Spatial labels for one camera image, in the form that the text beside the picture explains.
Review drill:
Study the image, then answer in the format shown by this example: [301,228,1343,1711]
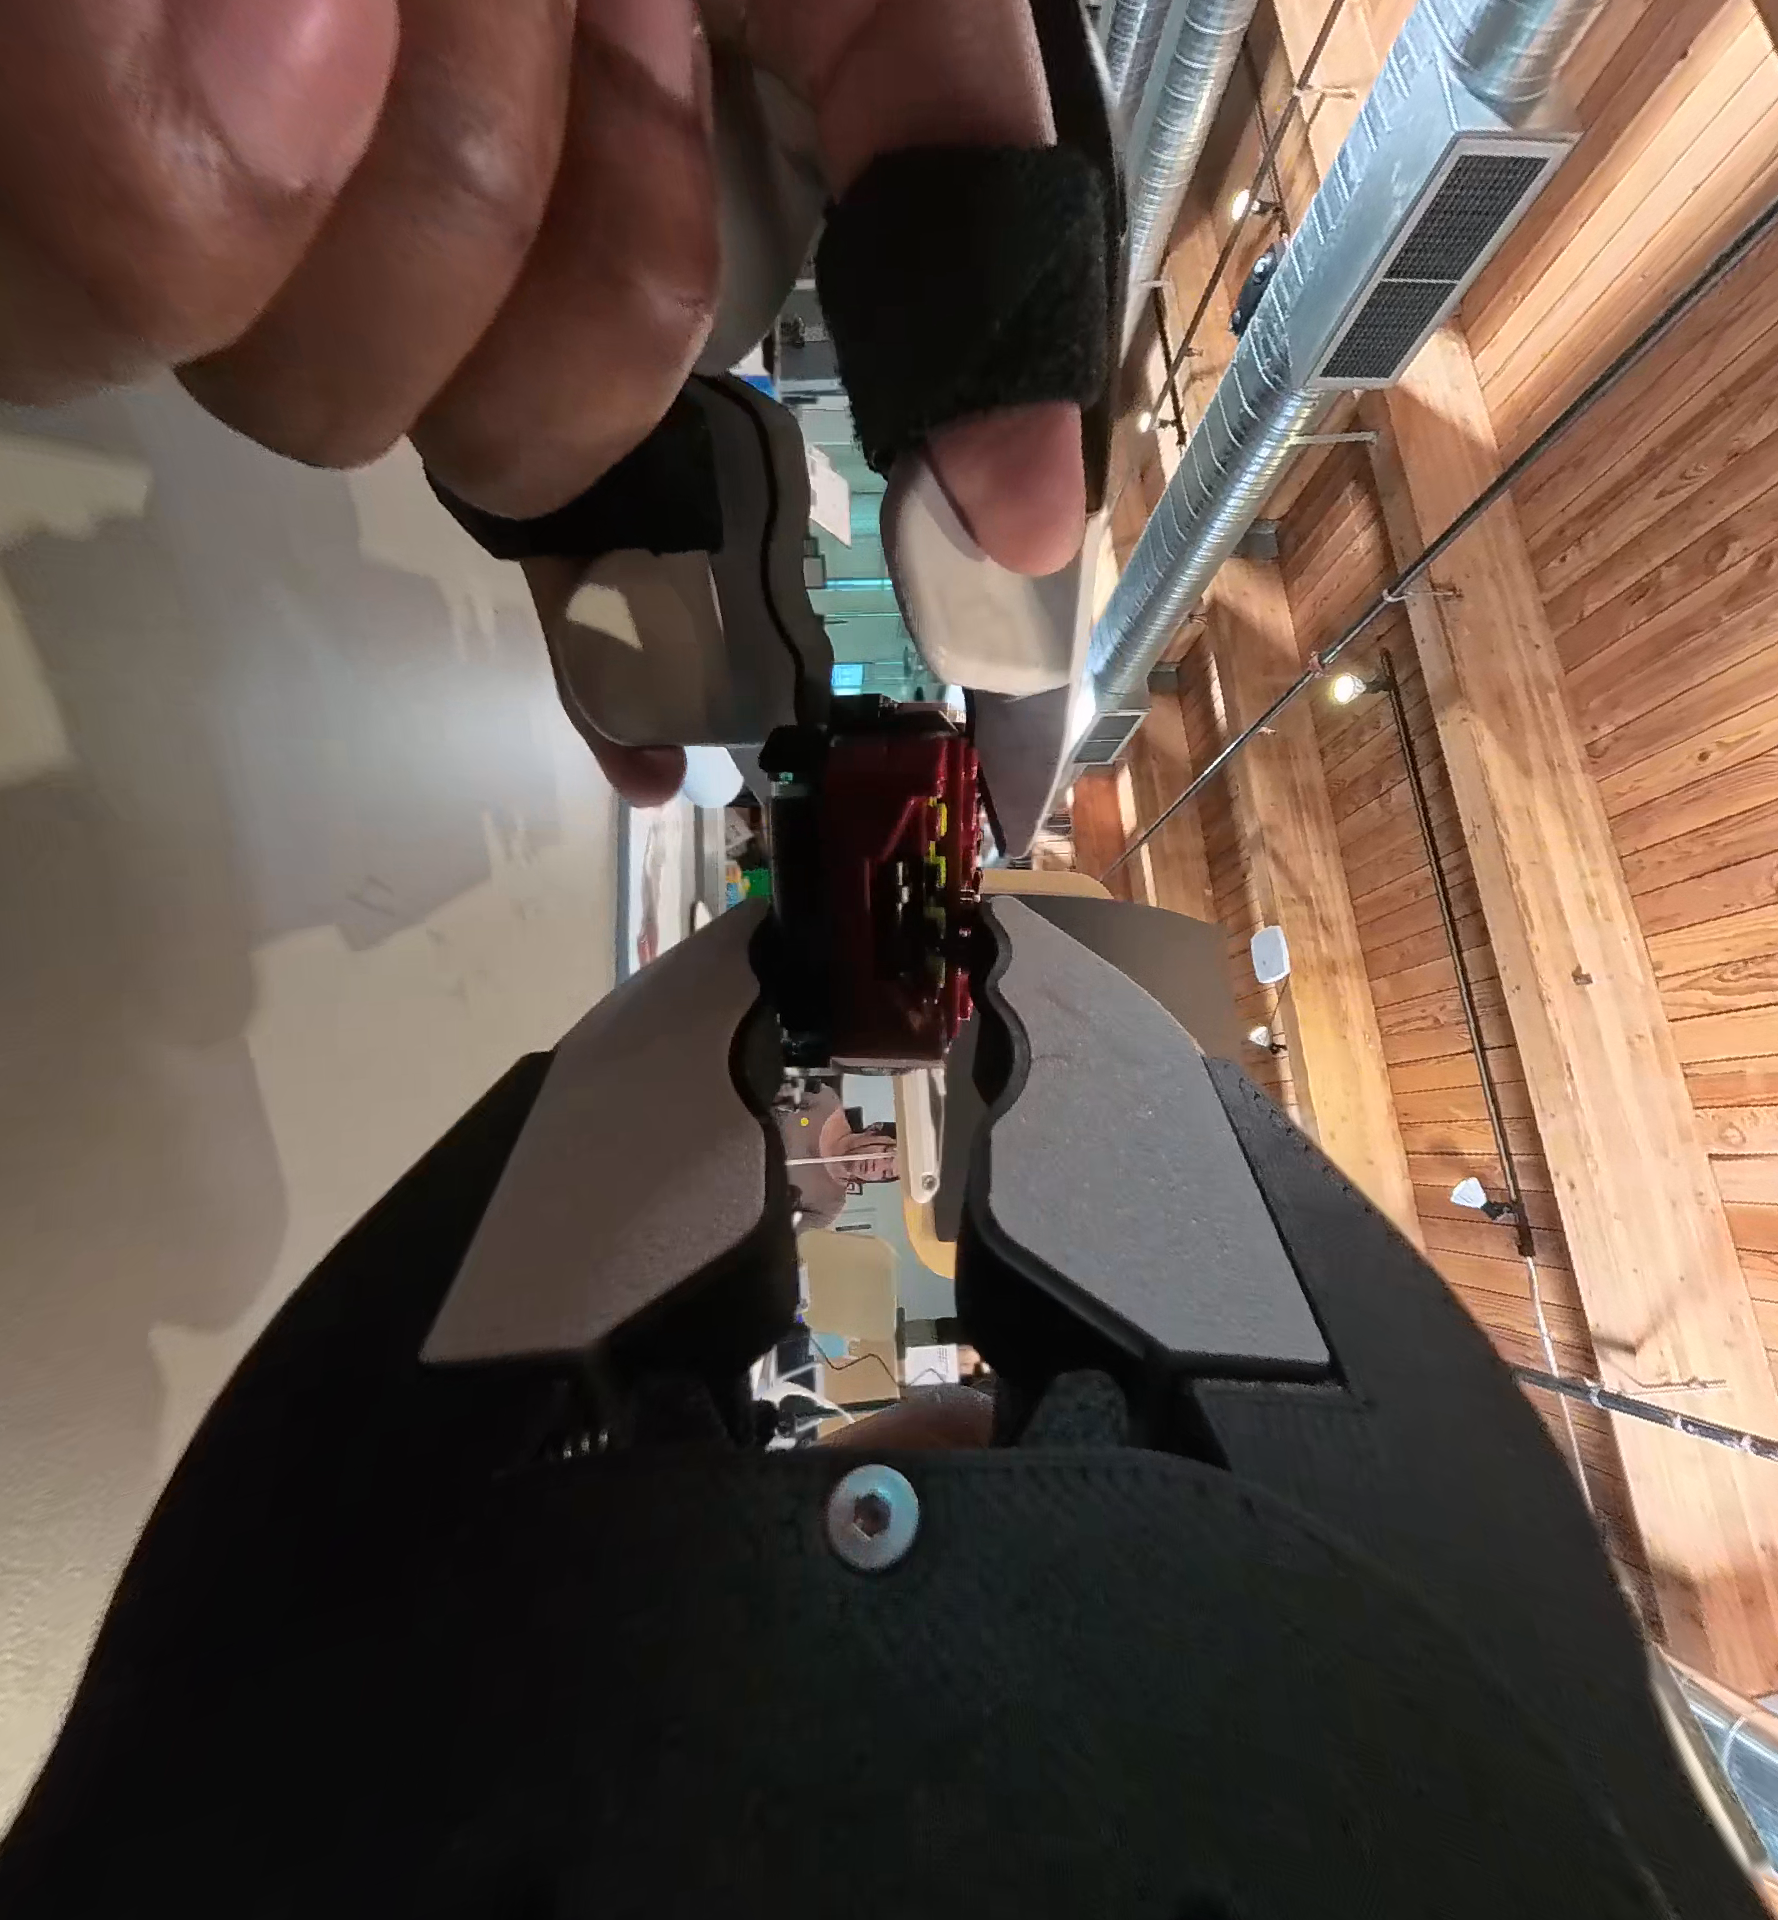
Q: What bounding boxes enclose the long black ceiling rod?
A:
[1132,124,1778,891]

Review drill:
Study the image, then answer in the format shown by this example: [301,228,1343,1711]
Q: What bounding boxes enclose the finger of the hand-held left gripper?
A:
[973,508,1121,859]
[690,376,840,749]

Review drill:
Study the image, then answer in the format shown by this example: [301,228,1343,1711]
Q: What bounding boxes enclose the silver ventilation duct with grille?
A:
[1061,0,1769,775]

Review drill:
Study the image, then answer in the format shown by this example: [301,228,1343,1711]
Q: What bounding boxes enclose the cardboard box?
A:
[796,1228,908,1404]

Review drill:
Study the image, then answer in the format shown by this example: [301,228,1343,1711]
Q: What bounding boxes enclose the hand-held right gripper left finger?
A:
[420,901,810,1368]

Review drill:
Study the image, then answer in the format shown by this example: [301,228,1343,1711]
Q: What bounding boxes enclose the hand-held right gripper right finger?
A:
[947,896,1360,1386]

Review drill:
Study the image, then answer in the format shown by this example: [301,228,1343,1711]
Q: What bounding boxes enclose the foil wrapped duct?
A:
[1668,1647,1778,1920]

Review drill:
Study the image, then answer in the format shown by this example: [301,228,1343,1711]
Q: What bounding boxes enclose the short black ceiling rod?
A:
[1515,1365,1778,1489]

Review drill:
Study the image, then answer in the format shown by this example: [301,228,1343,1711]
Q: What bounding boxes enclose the person's left hand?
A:
[0,0,1090,810]

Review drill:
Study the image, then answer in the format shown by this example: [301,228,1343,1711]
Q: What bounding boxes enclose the black track light rail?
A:
[1372,647,1541,1265]

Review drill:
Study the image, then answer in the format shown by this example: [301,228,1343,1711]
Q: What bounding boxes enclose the round spiral metal duct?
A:
[1106,0,1269,297]

